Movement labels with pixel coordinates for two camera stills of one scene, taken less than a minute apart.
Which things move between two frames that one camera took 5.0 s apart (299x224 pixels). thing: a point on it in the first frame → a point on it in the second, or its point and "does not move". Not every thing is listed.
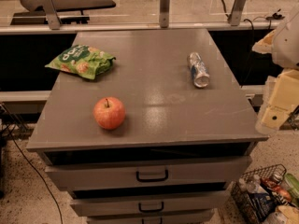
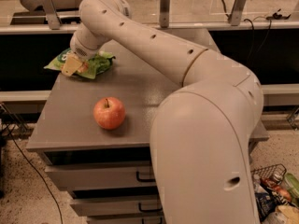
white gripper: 289,47 → 81,50
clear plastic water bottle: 252,183 does not move
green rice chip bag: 84,61 does not move
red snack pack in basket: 277,189 does not move
